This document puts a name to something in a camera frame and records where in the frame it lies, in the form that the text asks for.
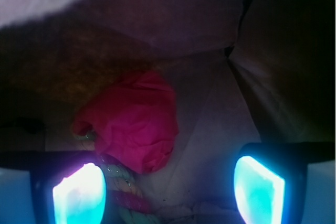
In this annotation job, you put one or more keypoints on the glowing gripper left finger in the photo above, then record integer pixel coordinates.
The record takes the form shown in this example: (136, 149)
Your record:
(68, 188)

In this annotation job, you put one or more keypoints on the brown paper bag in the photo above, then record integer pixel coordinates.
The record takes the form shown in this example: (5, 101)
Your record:
(243, 71)

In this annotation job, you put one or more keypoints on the red paper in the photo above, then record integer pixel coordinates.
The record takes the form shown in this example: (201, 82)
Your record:
(134, 121)

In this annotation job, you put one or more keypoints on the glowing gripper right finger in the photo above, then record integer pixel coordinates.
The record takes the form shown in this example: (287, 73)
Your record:
(270, 183)

